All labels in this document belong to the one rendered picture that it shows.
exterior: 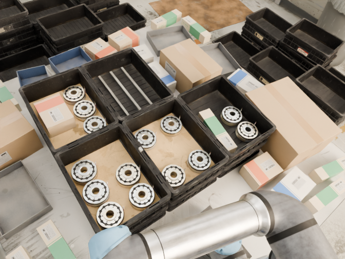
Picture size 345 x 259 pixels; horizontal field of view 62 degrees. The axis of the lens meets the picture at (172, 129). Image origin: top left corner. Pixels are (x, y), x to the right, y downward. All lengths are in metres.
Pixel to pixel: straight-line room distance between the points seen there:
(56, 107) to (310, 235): 1.11
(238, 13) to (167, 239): 3.44
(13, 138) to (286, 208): 1.11
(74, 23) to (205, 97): 1.38
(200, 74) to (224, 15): 2.15
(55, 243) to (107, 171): 0.33
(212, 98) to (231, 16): 2.26
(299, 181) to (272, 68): 1.32
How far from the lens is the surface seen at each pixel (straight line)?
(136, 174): 1.22
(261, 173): 1.43
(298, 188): 1.46
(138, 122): 1.32
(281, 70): 2.60
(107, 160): 1.28
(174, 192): 1.12
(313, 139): 1.50
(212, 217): 0.59
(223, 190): 1.42
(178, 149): 1.32
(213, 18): 3.61
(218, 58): 1.97
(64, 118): 1.34
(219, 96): 1.56
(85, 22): 2.54
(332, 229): 2.45
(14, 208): 1.42
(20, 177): 1.48
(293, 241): 0.68
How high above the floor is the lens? 1.96
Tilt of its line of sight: 55 degrees down
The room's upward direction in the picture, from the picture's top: 11 degrees clockwise
